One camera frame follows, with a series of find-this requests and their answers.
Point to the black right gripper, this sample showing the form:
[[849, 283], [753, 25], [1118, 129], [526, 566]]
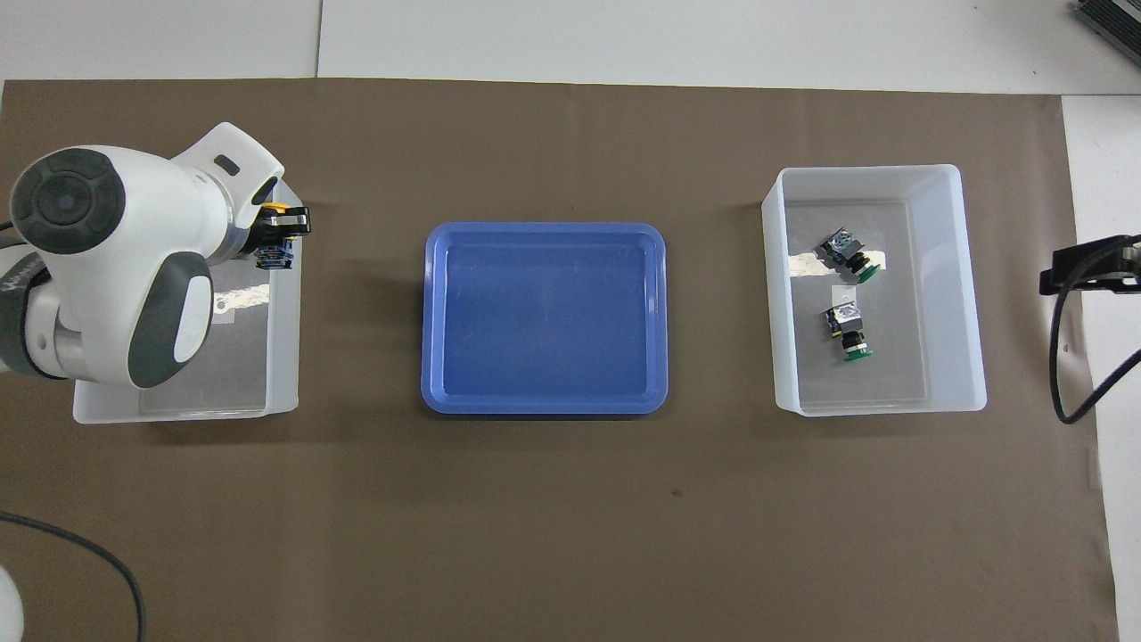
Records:
[[1128, 267]]

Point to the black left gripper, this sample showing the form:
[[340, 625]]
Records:
[[254, 236]]

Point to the yellow push button switch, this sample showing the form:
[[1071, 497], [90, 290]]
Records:
[[274, 254]]

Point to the green push button switch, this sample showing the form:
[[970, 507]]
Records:
[[847, 325], [847, 250]]

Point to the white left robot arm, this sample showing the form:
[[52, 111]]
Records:
[[107, 267]]

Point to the small white sticker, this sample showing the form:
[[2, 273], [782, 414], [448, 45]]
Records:
[[226, 312], [844, 292]]

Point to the translucent white plastic box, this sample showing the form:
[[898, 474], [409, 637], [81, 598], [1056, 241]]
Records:
[[945, 357], [245, 374]]

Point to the dark grey electronic device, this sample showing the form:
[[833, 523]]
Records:
[[1114, 22]]

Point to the blue plastic tray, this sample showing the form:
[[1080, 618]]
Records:
[[544, 321]]

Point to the brown paper table mat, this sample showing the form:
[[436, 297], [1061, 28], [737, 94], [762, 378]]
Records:
[[570, 535]]

